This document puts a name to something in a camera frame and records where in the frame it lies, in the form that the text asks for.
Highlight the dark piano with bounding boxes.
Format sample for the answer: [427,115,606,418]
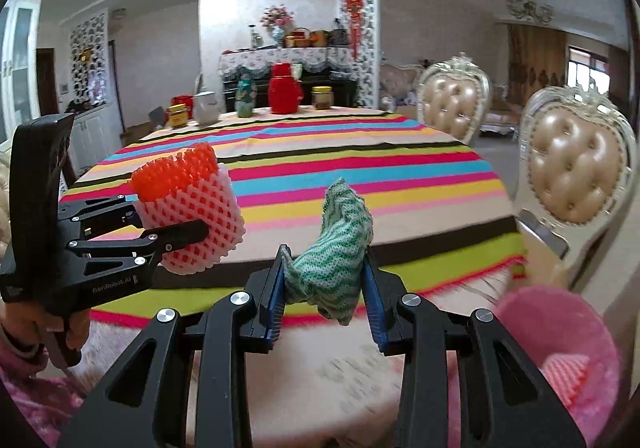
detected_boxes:
[222,73,358,112]

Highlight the person's left hand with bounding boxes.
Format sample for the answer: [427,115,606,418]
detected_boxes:
[0,299,92,364]

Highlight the pink orange foam fruit net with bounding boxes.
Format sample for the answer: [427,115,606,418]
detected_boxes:
[540,354,590,406]
[127,142,247,276]

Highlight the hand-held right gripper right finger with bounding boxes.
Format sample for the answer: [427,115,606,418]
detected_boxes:
[362,245,586,448]

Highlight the striped colourful tablecloth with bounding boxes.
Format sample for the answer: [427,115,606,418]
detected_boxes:
[57,108,528,329]

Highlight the pink plastic bin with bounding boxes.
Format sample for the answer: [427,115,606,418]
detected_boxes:
[492,285,623,448]

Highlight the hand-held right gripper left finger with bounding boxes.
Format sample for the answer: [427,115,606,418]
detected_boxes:
[57,243,293,448]

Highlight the white kettle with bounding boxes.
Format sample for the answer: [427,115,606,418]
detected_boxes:
[192,91,221,125]

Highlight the white low cabinet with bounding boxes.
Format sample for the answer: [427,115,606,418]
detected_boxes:
[62,106,123,169]

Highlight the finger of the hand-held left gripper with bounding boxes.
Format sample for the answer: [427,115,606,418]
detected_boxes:
[67,219,211,259]
[57,193,146,236]

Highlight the brown curtain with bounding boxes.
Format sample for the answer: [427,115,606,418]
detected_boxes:
[507,23,568,104]

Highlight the chandelier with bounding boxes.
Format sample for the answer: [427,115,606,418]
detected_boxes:
[505,0,555,25]

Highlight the white lattice screen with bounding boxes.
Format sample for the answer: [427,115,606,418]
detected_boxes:
[337,0,378,109]

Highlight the window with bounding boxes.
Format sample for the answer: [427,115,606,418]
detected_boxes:
[567,46,611,99]

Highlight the yellow labelled jar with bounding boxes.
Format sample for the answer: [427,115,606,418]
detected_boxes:
[167,103,190,129]

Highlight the red thermos jug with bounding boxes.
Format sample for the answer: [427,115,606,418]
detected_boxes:
[267,62,304,115]

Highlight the pink flowers in vase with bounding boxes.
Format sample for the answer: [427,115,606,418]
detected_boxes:
[260,4,297,48]

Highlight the red knot wall ornament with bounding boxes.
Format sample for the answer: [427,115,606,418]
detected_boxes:
[344,0,366,60]

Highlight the ornate white sofa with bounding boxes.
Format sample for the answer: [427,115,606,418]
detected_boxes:
[378,62,426,112]

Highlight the white lace cloth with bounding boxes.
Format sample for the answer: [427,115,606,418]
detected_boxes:
[217,47,353,80]

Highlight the beige tufted ornate chair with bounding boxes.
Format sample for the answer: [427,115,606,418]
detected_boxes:
[416,54,493,146]
[515,84,638,294]

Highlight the green snack bag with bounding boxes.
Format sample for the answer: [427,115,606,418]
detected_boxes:
[235,67,257,118]

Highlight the person's left forearm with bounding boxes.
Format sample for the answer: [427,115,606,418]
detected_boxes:
[0,333,88,434]

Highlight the green patterned cloth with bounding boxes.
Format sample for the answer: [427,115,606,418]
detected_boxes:
[284,178,375,327]

